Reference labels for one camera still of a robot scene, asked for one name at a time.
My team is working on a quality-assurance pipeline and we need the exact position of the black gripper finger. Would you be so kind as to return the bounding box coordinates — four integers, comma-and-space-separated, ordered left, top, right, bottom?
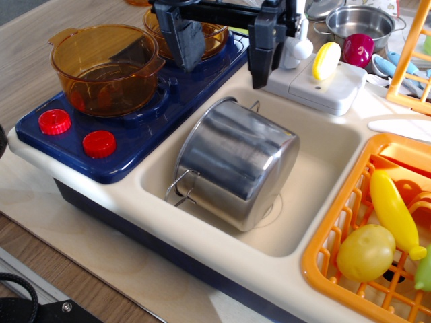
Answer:
154, 5, 206, 73
248, 17, 286, 89

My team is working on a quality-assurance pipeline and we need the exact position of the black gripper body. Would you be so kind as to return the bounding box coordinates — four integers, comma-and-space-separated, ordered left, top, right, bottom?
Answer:
150, 0, 305, 37

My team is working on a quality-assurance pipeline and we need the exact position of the amber transparent pot rear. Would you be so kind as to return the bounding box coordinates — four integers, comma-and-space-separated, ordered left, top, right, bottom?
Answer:
143, 10, 229, 60

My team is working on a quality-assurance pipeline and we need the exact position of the amber transparent pot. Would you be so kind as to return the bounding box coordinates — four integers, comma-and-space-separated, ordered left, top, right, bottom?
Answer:
48, 24, 165, 117
143, 10, 229, 60

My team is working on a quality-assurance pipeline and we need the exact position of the steel pot lid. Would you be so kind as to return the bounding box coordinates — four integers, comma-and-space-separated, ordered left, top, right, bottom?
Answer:
304, 0, 346, 20

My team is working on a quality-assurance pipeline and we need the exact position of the amber transparent pot front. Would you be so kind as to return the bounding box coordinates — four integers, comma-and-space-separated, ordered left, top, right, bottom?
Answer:
48, 24, 165, 117

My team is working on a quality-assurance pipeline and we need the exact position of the steel pot background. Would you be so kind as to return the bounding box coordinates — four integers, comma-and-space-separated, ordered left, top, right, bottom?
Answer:
313, 5, 407, 52

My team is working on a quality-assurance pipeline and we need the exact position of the steel pot in sink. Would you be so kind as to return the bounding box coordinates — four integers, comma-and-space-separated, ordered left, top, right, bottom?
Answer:
166, 97, 300, 231

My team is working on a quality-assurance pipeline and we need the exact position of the cream toy kitchen sink unit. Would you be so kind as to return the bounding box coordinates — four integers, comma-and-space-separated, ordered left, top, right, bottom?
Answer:
9, 68, 430, 322

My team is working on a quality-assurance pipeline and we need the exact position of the white toy faucet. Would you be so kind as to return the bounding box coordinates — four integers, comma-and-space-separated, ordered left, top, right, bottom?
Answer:
263, 18, 367, 116

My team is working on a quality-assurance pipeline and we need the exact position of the magenta plastic cup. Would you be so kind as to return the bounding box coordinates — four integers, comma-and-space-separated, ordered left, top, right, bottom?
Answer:
342, 34, 374, 68

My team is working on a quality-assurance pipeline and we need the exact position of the red stove knob right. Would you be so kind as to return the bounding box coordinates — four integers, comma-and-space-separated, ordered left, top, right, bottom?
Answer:
82, 130, 117, 159

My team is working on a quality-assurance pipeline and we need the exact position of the red stove knob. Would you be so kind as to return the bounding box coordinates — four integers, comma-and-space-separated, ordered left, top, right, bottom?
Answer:
82, 130, 117, 159
38, 109, 72, 135

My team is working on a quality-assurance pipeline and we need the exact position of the blue toy stove top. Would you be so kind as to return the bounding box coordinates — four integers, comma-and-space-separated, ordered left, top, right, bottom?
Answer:
12, 31, 249, 184

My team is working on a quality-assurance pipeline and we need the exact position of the orange dish rack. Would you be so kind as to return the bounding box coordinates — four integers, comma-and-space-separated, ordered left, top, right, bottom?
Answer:
386, 1, 430, 116

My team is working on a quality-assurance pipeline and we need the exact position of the red stove knob left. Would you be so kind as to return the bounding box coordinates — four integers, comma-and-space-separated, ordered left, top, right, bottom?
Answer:
38, 109, 72, 135

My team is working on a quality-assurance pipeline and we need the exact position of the white plastic spatula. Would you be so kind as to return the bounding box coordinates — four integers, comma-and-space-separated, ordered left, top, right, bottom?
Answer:
368, 119, 430, 143

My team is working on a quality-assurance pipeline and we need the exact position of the yellow toy banana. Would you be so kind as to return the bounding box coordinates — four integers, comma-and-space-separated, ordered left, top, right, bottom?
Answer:
370, 170, 428, 260

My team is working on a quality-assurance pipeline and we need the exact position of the yellow toy potato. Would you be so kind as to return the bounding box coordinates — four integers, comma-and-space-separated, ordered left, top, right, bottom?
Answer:
336, 224, 396, 283

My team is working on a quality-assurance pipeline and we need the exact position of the orange dish basket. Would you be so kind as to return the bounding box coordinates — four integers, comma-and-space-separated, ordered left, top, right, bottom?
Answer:
302, 134, 430, 322

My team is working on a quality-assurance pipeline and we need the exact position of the green toy vegetable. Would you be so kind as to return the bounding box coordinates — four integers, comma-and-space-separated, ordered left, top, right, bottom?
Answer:
414, 245, 431, 292

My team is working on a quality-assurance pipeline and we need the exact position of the blue handled utensil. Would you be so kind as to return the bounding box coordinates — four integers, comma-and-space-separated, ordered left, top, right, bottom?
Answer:
371, 50, 431, 97

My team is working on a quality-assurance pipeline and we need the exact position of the black metal bracket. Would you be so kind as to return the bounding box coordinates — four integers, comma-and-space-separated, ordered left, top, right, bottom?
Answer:
35, 299, 102, 323

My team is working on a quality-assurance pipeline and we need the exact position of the black cable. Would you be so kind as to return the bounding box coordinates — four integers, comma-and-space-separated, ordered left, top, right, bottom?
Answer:
0, 272, 40, 323

